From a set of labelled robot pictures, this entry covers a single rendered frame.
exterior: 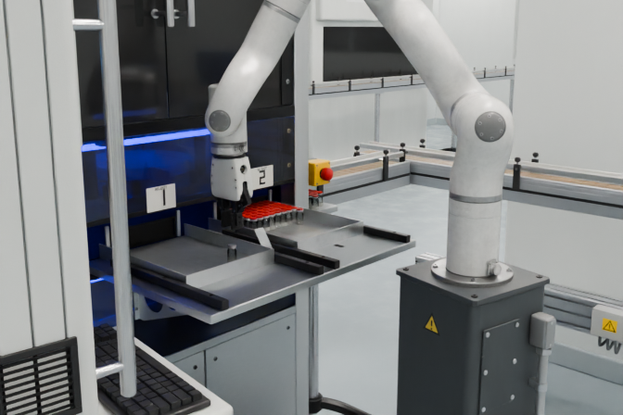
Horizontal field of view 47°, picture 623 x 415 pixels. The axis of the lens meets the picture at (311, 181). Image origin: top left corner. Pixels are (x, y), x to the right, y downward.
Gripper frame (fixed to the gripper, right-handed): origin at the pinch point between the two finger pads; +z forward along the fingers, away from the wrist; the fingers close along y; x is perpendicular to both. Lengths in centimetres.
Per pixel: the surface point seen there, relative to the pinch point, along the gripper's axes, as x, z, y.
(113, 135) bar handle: 53, -29, -37
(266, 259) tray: -4.5, 9.6, -6.7
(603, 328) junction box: -115, 51, -46
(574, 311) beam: -120, 50, -34
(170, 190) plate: 3.4, -5.0, 18.9
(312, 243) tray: -20.7, 9.1, -6.6
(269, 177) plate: -30.7, -3.0, 19.1
